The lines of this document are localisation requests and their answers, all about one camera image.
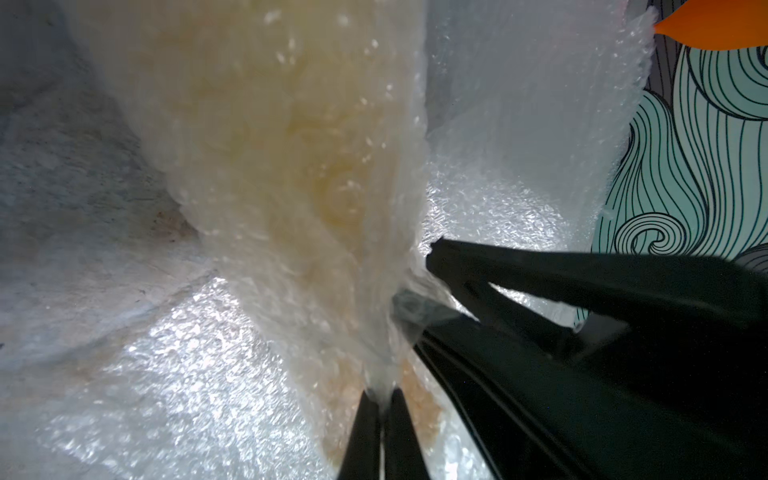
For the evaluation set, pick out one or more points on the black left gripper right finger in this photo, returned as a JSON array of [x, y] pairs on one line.
[[403, 459]]

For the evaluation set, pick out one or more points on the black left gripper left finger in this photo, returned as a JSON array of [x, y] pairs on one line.
[[362, 456]]

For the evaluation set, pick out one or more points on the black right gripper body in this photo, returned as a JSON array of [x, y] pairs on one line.
[[714, 375]]

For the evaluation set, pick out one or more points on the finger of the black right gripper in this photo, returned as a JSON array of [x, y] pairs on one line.
[[709, 303], [584, 426]]

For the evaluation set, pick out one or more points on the bubble orange glass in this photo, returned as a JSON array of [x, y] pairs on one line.
[[717, 25]]

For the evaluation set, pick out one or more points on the bubble yellow glass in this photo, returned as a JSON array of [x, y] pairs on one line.
[[293, 136]]

